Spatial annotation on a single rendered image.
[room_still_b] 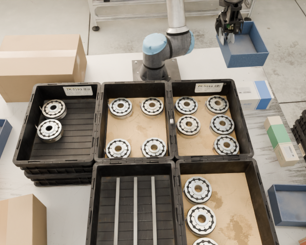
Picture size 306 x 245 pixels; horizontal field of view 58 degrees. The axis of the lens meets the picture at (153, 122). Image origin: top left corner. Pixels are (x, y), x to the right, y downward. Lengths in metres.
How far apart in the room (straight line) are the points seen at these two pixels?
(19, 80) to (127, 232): 0.88
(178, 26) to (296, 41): 2.04
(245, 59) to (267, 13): 2.43
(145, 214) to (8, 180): 0.65
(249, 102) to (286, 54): 1.66
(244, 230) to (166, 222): 0.27
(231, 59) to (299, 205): 0.67
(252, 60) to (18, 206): 1.03
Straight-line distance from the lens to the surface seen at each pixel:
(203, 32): 3.10
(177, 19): 1.41
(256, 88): 1.50
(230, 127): 1.23
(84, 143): 1.21
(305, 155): 2.13
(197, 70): 1.64
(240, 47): 1.26
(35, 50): 1.56
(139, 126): 1.22
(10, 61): 1.55
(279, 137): 1.40
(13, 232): 1.11
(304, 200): 1.36
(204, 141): 1.20
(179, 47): 1.42
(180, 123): 1.20
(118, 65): 1.66
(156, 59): 1.39
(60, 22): 3.35
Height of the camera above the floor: 1.84
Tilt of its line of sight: 55 degrees down
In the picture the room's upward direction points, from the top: straight up
